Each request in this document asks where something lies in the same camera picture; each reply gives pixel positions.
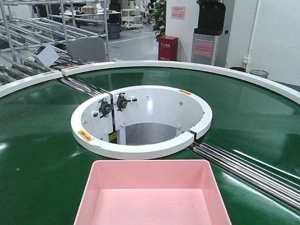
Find pink plastic bin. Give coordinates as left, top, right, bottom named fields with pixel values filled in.
left=75, top=160, right=231, bottom=225

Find white shelf cart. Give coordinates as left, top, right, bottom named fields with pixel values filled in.
left=121, top=9, right=143, bottom=29

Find steel rollers left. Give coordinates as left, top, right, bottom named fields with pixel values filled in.
left=60, top=77, right=105, bottom=97

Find steel rollers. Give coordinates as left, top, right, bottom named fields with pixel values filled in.
left=189, top=142, right=300, bottom=211
left=60, top=77, right=105, bottom=97

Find red fire extinguisher cabinet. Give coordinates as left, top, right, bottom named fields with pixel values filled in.
left=158, top=36, right=178, bottom=61

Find pink sign lower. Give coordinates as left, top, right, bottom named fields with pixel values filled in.
left=194, top=40, right=213, bottom=57

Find pink sign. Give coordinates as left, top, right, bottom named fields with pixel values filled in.
left=194, top=40, right=213, bottom=57
left=171, top=6, right=186, bottom=20

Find grey chair back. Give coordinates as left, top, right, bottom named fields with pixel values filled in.
left=68, top=37, right=108, bottom=62

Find green potted plant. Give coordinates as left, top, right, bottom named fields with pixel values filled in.
left=151, top=0, right=166, bottom=41

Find pink sign upper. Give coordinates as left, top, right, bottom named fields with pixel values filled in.
left=171, top=6, right=186, bottom=20

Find white cardboard box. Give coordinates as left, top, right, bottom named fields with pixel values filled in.
left=32, top=44, right=59, bottom=67

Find metal roller rack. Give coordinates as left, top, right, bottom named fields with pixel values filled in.
left=0, top=0, right=108, bottom=85

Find steel rollers right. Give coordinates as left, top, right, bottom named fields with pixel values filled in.
left=189, top=142, right=300, bottom=211

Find white inner conveyor ring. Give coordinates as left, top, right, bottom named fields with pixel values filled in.
left=70, top=85, right=213, bottom=160

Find black bearing mount right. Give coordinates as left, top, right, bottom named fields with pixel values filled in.
left=116, top=93, right=128, bottom=112

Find black bearing mount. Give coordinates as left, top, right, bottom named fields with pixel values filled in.
left=99, top=98, right=112, bottom=118
left=116, top=93, right=128, bottom=112

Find black bearing mount left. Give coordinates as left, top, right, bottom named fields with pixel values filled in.
left=99, top=98, right=112, bottom=118

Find black wall-mounted unit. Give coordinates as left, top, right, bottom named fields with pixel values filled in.
left=194, top=0, right=226, bottom=36

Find wire mesh waste basket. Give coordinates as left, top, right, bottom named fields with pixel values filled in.
left=249, top=69, right=269, bottom=79

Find white outer rail right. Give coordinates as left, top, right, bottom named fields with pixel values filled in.
left=61, top=60, right=300, bottom=104

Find white rail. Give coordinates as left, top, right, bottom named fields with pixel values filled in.
left=61, top=60, right=300, bottom=104
left=0, top=70, right=63, bottom=97

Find white outer rail left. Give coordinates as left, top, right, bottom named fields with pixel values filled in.
left=0, top=70, right=63, bottom=97

